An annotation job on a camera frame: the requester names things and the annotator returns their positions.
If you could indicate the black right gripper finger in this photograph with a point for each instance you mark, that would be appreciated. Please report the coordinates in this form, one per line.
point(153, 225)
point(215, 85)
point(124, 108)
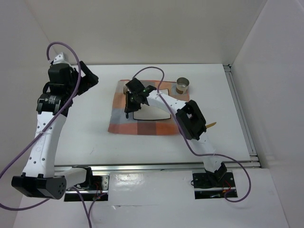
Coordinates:
point(130, 107)
point(136, 105)

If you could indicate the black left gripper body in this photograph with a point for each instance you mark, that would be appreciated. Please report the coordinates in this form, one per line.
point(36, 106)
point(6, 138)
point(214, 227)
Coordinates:
point(71, 87)

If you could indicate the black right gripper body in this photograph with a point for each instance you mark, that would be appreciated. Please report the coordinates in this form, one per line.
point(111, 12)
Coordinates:
point(135, 94)

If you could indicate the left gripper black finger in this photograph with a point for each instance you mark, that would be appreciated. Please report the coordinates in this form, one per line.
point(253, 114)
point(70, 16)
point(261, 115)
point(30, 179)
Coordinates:
point(83, 87)
point(89, 79)

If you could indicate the square white plate black rim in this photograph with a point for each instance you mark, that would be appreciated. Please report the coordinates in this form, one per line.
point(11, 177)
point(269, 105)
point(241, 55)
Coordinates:
point(150, 113)

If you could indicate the checkered orange blue cloth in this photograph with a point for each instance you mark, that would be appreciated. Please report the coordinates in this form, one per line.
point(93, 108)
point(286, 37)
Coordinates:
point(120, 125)

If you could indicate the metal cup brown band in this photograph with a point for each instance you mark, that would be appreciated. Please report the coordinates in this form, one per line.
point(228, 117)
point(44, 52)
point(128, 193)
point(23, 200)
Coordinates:
point(182, 85)

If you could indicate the gold knife green handle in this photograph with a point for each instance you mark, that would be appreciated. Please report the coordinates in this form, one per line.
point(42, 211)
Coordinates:
point(210, 125)

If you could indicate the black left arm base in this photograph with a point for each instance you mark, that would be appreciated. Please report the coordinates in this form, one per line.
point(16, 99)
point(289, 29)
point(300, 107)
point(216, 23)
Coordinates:
point(96, 190)

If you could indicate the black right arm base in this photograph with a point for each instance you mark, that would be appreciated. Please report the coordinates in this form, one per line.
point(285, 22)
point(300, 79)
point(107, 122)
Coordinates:
point(204, 181)

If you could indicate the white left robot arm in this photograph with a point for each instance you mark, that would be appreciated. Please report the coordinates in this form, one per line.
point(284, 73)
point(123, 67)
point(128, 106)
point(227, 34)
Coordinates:
point(38, 178)

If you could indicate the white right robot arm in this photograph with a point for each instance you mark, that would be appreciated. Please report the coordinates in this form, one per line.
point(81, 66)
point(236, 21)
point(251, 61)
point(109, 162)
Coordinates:
point(189, 118)

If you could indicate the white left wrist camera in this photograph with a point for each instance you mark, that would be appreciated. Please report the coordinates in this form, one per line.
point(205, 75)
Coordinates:
point(61, 58)

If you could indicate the aluminium front rail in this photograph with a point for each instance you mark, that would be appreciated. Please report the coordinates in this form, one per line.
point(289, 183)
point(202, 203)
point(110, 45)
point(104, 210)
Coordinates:
point(194, 167)

